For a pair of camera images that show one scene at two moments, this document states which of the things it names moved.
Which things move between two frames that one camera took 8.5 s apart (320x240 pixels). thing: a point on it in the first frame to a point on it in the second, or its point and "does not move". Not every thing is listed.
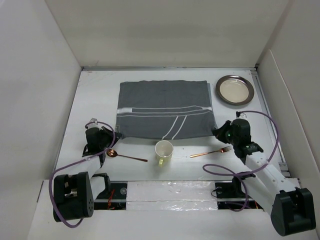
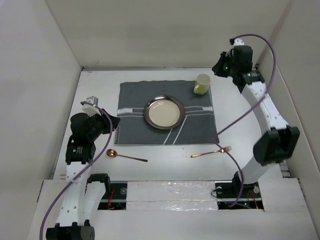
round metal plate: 235,90 to 164,112
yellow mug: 164,150 to 202,83
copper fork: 223,150 does not move
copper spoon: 113,153 does not move
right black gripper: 219,132 to 216,68
